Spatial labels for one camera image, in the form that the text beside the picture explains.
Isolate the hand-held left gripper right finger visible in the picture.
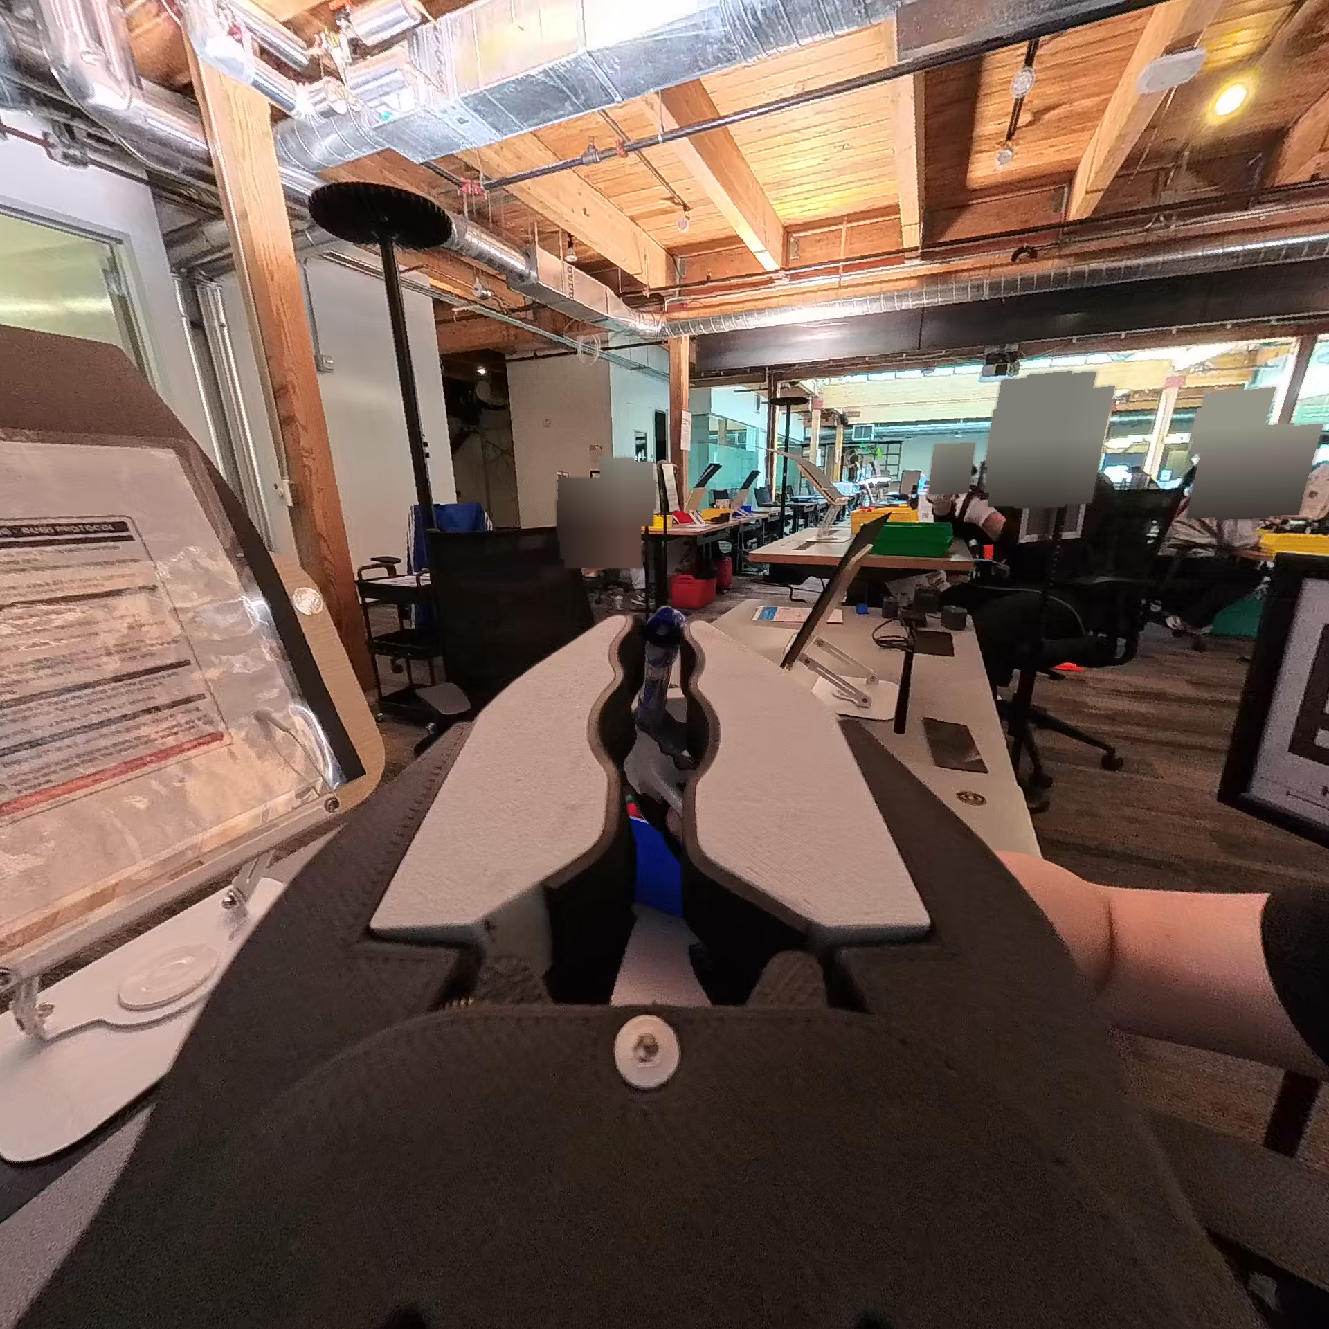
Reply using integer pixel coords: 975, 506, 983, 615
681, 620, 934, 1003

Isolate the black chair armrest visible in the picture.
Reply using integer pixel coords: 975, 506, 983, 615
1143, 1069, 1329, 1310

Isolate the person's right forearm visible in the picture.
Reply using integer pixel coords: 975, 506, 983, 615
997, 849, 1329, 1075

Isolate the white-framed glass window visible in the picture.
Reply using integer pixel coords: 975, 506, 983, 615
0, 202, 148, 359

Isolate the long spiral air duct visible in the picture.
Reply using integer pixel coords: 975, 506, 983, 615
447, 223, 1329, 343

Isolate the black utility cart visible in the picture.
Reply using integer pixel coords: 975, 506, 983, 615
357, 555, 444, 727

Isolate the silver insulated air duct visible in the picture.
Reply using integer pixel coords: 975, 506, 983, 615
276, 0, 906, 172

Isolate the blue jacket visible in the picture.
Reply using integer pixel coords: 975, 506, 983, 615
410, 501, 493, 577

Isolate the blue pen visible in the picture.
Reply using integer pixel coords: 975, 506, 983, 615
626, 607, 703, 816

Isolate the white stand base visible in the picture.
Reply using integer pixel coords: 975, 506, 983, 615
0, 876, 287, 1164

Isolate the black panel on white stand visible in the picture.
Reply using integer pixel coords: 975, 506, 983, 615
779, 511, 899, 723

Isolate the black floor lamp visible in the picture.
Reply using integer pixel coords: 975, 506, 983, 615
309, 181, 455, 541

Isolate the person's black shirt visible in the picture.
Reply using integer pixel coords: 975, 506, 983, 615
1262, 882, 1329, 1050

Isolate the white ceiling device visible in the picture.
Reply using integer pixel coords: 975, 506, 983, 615
1135, 45, 1209, 96

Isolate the laminated instruction sheet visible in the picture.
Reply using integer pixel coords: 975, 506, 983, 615
0, 436, 344, 936

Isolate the green plastic bin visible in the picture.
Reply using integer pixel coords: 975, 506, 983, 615
868, 518, 958, 558

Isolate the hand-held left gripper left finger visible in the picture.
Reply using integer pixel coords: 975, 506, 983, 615
369, 613, 640, 1006

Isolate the black office chair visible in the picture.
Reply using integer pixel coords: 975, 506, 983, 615
426, 523, 599, 753
970, 485, 1190, 811

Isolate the black framed tag board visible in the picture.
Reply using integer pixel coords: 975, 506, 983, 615
1219, 553, 1329, 848

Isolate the silver round air duct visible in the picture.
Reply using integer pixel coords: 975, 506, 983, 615
0, 0, 314, 208

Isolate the wooden pillar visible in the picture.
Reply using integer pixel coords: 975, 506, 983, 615
186, 41, 377, 691

